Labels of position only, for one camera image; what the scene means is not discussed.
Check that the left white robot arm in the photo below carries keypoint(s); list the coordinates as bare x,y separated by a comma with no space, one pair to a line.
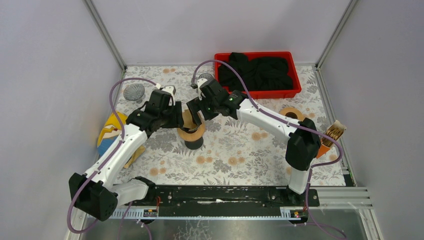
95,191

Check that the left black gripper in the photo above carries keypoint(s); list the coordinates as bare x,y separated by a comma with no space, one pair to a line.
177,119

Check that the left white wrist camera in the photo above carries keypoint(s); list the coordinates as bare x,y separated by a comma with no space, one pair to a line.
169,89

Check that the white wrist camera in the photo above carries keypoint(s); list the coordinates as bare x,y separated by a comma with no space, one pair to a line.
169,89
199,83

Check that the floral table mat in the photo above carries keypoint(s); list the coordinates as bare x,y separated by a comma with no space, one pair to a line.
233,152

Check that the red plastic bin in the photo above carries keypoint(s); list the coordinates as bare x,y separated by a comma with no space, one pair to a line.
230,82

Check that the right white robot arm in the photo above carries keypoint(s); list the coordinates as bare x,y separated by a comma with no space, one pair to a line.
300,136

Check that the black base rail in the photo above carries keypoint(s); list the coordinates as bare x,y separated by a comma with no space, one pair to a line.
225,200

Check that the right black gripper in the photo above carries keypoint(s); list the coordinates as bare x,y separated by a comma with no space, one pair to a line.
195,105

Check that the yellow blue cartoon book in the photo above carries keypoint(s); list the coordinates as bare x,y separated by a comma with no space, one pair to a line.
110,131

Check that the dark glass carafe red rim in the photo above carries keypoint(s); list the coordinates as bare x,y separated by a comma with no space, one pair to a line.
194,145

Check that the black cloth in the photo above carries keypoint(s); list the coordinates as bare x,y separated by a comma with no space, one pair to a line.
262,71

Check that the brown paper coffee filter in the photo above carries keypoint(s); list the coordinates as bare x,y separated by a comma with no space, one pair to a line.
188,122

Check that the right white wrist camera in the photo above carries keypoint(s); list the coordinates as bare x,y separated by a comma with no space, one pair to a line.
199,83

